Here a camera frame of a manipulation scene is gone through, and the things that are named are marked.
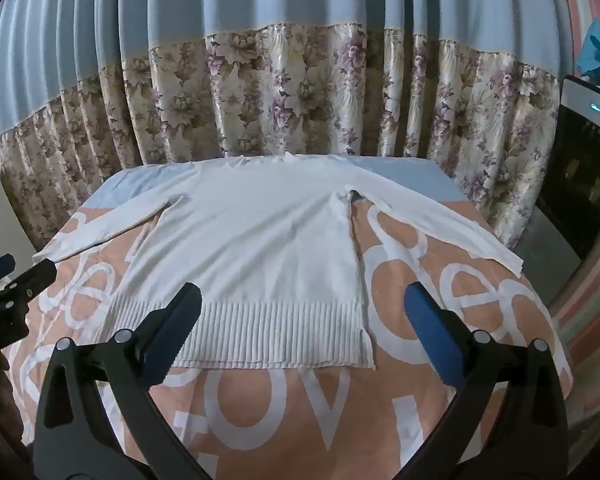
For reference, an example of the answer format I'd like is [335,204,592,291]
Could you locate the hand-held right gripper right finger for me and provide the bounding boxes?
[404,281,572,480]

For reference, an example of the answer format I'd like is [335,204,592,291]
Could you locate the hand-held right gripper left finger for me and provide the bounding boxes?
[32,282,207,480]

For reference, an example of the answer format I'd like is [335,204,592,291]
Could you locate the white knit sweater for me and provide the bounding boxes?
[32,152,526,371]

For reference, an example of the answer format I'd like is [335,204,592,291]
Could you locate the white board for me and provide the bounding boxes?
[0,152,37,272]

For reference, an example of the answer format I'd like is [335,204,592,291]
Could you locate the peach printed blanket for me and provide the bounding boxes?
[7,157,577,480]

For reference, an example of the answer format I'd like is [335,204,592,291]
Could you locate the black glass-door appliance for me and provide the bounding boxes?
[512,75,600,277]

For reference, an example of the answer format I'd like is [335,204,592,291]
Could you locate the blue floral curtain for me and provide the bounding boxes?
[0,0,565,252]

